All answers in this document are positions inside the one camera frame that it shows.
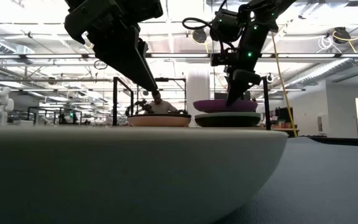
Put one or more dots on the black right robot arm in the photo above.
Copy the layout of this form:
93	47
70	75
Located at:
275	9

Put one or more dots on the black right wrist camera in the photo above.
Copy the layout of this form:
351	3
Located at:
228	25

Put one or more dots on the peach pink plate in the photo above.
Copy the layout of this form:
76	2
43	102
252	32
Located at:
158	121

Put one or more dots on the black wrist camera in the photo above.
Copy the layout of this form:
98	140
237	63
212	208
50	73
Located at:
149	7
228	25

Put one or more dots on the black metal shelf frame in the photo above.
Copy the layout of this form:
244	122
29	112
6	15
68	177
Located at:
114	102

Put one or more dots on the purple plate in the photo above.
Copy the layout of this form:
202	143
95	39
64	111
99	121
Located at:
210	106

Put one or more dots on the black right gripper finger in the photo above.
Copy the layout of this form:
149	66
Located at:
235	93

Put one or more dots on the white humanoid robot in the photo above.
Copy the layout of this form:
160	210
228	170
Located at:
0	105

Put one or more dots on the white round column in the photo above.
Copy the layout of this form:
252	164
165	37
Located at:
198	87

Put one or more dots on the white plate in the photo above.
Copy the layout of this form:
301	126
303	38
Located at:
104	174

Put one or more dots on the person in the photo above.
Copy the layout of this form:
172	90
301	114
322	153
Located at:
163	107

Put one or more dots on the black monitor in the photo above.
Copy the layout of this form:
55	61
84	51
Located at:
221	96

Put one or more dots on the long ceiling light strip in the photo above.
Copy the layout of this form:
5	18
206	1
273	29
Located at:
42	56

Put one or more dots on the silver ventilation duct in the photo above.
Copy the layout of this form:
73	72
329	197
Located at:
322	71

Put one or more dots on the black plate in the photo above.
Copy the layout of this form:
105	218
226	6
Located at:
227	123

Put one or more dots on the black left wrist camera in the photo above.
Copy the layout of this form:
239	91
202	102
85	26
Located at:
149	7

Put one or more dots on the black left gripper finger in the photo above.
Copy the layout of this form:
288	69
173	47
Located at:
126	56
144	46

